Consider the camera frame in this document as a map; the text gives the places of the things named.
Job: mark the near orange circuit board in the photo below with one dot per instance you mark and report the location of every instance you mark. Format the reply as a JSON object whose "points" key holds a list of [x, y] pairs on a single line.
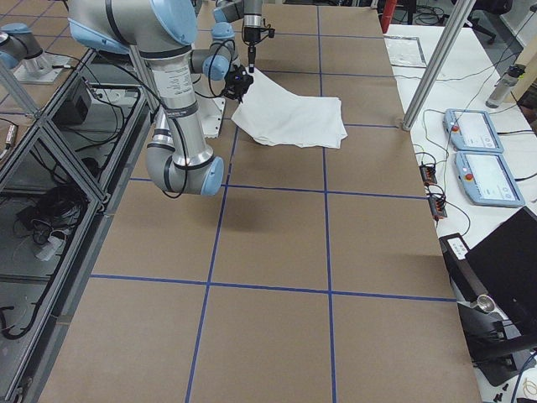
{"points": [[437, 205]]}

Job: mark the white printed t-shirt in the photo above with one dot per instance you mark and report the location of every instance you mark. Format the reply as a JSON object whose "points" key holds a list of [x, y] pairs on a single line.
{"points": [[271, 115]]}

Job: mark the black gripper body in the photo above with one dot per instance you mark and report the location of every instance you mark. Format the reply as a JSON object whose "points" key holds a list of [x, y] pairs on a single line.
{"points": [[232, 79], [251, 36]]}

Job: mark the grey water bottle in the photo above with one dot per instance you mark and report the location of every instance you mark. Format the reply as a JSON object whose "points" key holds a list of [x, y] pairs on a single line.
{"points": [[505, 85]]}

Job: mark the far blue teach pendant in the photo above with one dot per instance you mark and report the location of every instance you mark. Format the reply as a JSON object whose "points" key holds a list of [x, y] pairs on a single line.
{"points": [[472, 130]]}

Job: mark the plastic sleeve with paper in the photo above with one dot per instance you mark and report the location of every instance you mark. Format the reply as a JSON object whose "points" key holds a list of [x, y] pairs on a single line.
{"points": [[405, 51]]}

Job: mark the blue teach pendant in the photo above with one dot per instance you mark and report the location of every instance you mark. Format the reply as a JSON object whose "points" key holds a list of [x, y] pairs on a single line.
{"points": [[487, 180], [472, 130]]}

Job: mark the aluminium frame post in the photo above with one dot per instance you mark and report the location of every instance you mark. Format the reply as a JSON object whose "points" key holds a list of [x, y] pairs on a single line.
{"points": [[442, 49]]}

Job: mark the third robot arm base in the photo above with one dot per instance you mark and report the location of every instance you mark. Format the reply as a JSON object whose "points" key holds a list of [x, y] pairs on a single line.
{"points": [[22, 53]]}

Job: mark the red fire extinguisher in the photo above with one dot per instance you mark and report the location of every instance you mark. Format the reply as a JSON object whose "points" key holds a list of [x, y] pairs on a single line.
{"points": [[387, 14]]}

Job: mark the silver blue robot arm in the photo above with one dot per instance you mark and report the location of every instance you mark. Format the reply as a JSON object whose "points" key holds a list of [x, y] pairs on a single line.
{"points": [[234, 10], [178, 158]]}

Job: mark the black laptop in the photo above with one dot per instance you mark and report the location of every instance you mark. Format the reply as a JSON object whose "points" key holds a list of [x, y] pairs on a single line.
{"points": [[505, 263]]}

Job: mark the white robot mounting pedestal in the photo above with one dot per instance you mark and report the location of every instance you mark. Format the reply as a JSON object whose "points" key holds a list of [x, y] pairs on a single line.
{"points": [[211, 108]]}

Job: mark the far orange circuit board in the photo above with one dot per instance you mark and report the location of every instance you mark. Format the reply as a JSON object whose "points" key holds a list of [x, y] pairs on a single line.
{"points": [[428, 174]]}

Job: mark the near blue teach pendant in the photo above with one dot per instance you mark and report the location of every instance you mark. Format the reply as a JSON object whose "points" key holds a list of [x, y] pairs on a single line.
{"points": [[487, 180]]}

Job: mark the orange circuit board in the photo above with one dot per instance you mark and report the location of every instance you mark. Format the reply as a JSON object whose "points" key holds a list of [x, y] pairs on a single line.
{"points": [[428, 174], [437, 205]]}

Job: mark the black monitor stand box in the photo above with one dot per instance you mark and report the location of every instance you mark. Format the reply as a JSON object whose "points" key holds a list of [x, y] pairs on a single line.
{"points": [[498, 346]]}

